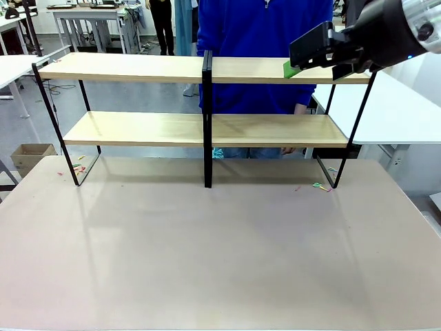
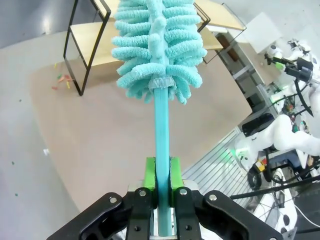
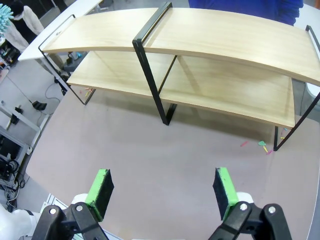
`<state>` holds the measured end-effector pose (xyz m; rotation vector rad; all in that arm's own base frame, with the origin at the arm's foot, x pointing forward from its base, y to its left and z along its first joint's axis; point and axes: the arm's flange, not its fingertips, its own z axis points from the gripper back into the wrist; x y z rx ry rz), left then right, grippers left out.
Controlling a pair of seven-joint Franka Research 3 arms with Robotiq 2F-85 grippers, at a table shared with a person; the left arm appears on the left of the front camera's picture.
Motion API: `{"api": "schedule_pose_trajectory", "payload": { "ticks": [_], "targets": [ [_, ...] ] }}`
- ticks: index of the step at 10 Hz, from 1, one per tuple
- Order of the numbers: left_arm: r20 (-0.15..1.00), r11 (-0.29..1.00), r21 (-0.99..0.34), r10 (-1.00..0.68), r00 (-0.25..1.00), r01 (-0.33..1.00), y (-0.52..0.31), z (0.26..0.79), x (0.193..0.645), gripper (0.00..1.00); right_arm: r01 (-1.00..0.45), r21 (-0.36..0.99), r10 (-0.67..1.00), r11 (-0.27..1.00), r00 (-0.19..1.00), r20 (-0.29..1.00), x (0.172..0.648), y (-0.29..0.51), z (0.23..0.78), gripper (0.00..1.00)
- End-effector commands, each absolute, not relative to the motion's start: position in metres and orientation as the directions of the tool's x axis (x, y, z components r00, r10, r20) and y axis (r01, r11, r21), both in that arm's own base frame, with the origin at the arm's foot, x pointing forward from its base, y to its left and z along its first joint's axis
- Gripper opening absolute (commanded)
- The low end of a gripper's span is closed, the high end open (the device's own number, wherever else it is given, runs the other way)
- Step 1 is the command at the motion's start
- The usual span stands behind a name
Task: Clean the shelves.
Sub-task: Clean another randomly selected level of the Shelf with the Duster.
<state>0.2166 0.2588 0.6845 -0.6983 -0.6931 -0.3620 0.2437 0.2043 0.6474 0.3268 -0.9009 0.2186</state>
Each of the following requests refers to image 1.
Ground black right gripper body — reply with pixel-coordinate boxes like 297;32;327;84
354;0;428;72

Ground wooden shelf unit black frame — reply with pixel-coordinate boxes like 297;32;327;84
31;50;378;190

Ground person in blue top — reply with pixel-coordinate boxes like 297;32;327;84
196;0;334;115

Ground large white table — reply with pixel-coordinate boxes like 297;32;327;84
311;54;441;163

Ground black hanging garment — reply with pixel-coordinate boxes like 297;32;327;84
191;0;201;44

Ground blue jeans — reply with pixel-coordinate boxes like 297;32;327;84
220;147;287;159

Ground teal hanging garment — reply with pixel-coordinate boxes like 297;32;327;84
174;0;194;56

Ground person in black clothes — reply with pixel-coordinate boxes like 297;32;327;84
148;0;175;56

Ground grey workbench table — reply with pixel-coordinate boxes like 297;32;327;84
48;6;141;54

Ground black stand pole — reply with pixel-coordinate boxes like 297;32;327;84
22;0;44;58

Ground white side table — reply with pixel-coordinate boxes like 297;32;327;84
0;54;59;120

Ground white desk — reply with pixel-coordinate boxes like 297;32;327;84
0;13;39;56

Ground cardboard box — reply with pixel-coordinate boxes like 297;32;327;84
10;143;58;179

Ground grey metal stand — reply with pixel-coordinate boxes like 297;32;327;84
0;159;19;203

